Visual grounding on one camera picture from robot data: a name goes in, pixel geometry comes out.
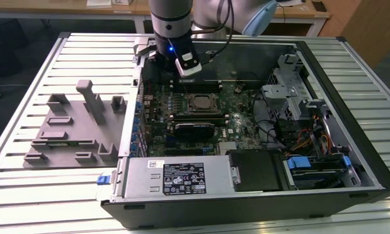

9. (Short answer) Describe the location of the silver CPU with green edge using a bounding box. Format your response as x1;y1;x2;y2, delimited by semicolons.
191;95;214;110

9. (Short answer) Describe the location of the CPU socket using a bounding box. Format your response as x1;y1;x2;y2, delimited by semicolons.
183;93;223;115

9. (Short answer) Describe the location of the white paper box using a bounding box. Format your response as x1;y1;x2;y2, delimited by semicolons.
85;0;113;7

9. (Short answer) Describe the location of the black graphics card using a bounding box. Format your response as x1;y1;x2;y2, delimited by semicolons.
171;121;215;140

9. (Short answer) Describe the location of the green motherboard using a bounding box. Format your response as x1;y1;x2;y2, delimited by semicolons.
139;81;263;156

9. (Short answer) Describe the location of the metal drive cage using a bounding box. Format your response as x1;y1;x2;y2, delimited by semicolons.
259;54;316;121

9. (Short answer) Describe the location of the wooden desk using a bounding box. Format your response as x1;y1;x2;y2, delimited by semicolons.
0;0;332;37

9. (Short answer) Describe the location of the grey parts rack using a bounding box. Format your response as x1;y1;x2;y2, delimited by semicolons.
22;79;127;169

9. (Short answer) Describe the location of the small black box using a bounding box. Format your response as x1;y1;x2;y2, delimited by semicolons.
311;0;328;12

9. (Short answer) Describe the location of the black power connector block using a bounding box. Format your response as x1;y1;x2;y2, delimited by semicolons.
275;119;297;141

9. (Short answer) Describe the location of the grey metal disk bay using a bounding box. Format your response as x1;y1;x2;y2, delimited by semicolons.
297;98;362;161

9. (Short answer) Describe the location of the black office chair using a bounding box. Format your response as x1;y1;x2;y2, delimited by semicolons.
0;18;29;77

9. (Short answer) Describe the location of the silver power supply unit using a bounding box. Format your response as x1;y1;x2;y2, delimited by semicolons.
119;156;235;198

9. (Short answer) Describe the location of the metal shroud latch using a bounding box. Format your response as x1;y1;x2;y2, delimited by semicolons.
229;166;242;185

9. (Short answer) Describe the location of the blue case latch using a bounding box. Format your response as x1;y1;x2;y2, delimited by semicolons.
95;174;113;186

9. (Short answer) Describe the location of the wooden cabinet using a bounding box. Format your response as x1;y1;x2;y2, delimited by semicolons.
318;0;390;66

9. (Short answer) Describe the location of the blue disk carrier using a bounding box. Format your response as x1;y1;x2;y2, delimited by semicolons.
285;157;343;175

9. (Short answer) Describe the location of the black PC case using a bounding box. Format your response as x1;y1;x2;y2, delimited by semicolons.
95;36;390;230

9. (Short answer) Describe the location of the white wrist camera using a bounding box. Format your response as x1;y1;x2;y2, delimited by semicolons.
174;52;202;78

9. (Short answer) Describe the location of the black camera cable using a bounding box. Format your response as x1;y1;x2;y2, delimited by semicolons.
199;0;234;65

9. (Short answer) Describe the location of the orange yellow wire bundle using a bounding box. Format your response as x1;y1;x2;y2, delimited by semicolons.
294;116;332;156

